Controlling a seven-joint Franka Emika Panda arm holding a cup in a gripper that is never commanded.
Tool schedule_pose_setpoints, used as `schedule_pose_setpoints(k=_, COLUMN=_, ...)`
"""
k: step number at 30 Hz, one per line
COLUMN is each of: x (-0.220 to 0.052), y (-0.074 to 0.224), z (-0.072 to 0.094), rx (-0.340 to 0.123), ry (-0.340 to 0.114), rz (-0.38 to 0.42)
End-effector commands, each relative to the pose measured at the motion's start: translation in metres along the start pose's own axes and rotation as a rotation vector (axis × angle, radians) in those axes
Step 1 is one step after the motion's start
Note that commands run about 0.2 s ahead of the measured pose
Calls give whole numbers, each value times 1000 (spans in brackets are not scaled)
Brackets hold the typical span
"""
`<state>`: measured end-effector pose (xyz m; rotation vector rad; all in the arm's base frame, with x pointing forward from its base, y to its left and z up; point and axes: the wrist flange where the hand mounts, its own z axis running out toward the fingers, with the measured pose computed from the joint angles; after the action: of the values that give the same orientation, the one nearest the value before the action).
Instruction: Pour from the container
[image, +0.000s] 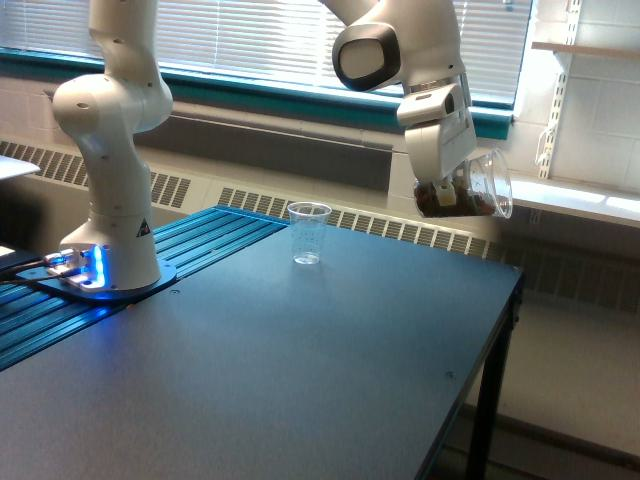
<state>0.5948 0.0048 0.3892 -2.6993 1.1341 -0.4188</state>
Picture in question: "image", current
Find black table leg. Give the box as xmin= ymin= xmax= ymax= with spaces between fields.
xmin=465 ymin=279 xmax=524 ymax=479

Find white shelf bracket rail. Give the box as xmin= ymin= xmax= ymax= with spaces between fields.
xmin=532 ymin=0 xmax=582 ymax=180

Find wooden upper shelf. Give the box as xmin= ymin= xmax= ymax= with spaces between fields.
xmin=531 ymin=41 xmax=640 ymax=61

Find clear empty plastic cup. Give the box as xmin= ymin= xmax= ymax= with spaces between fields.
xmin=287 ymin=201 xmax=332 ymax=265

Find blue slotted aluminium rail plate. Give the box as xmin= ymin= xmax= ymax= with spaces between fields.
xmin=0 ymin=204 xmax=291 ymax=372

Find white window blinds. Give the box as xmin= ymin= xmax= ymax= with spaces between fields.
xmin=1 ymin=1 xmax=532 ymax=106

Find black cables at base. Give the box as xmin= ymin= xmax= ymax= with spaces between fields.
xmin=0 ymin=254 xmax=64 ymax=287

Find white tabletop at left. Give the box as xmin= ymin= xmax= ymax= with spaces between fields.
xmin=0 ymin=156 xmax=41 ymax=180

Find baseboard radiator heater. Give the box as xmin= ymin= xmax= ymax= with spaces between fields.
xmin=1 ymin=141 xmax=639 ymax=314

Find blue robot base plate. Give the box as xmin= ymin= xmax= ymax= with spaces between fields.
xmin=15 ymin=258 xmax=179 ymax=304

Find white wall shelf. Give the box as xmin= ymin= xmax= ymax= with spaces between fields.
xmin=510 ymin=172 xmax=639 ymax=228

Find clear plastic cup with nuts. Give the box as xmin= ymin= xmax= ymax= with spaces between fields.
xmin=414 ymin=149 xmax=513 ymax=219

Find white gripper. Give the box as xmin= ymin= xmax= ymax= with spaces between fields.
xmin=397 ymin=74 xmax=477 ymax=204

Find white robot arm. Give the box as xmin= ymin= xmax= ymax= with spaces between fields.
xmin=50 ymin=1 xmax=476 ymax=293

